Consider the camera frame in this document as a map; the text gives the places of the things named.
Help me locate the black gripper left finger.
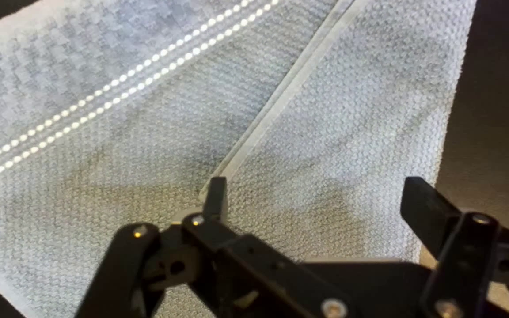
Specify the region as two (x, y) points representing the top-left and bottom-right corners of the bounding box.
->
(77, 176), (359, 318)

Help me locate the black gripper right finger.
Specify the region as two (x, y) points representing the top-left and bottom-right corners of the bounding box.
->
(400, 176), (509, 318)

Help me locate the light blue towel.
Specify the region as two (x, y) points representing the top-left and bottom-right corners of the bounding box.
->
(0, 0), (476, 318)

